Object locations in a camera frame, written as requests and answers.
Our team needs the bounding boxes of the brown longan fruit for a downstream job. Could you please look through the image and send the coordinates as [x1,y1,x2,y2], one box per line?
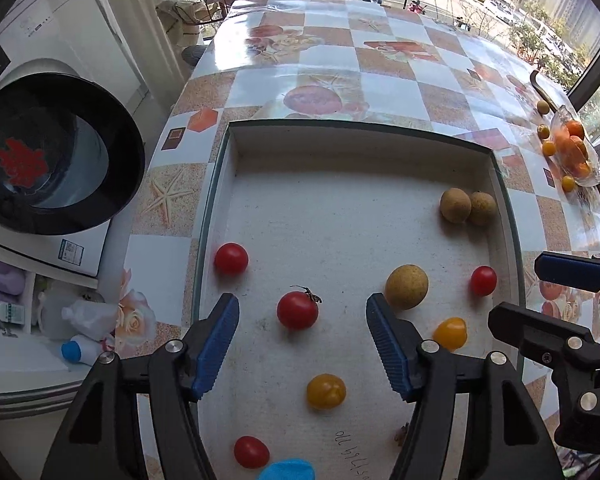
[385,264,429,310]

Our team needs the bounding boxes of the small red cherry tomato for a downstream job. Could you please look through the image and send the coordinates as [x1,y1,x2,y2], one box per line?
[469,266,498,297]

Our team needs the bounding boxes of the red tomato with stem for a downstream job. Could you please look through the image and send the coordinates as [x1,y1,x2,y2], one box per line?
[276,285,321,330]

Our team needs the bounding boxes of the brown longan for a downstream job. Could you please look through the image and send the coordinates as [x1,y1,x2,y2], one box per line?
[439,188,472,224]

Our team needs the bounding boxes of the yellow tomato beside bowl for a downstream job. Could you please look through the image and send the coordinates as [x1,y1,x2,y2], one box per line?
[562,174,577,193]

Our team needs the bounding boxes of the white plastic bottle blue cap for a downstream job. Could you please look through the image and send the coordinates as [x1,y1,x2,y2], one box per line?
[60,335,106,366]

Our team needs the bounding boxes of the small yellow cherry tomato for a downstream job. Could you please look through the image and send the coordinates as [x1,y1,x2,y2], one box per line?
[306,374,347,410]

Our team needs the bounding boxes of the red tomato under gripper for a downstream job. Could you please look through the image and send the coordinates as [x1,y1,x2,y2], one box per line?
[234,436,271,469]

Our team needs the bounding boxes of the red cherry tomato in tray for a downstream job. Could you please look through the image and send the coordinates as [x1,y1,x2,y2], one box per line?
[214,243,249,275]

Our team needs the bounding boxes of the glass fruit bowl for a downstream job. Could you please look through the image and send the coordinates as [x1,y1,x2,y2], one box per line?
[550,106,600,188]

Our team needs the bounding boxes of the yellow tomato near bowl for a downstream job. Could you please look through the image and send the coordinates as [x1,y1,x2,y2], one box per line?
[542,140,557,157]

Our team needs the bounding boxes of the orange mandarin in bowl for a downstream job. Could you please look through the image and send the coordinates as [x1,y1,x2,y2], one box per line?
[566,119,584,140]

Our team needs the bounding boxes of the white shallow tray box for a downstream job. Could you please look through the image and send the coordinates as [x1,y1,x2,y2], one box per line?
[195,120,524,479]

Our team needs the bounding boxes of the white washing machine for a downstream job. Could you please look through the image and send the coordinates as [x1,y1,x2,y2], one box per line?
[0,0,146,283]

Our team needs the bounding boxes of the floral checkered tablecloth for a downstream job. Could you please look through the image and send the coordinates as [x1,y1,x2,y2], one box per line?
[114,0,600,480]

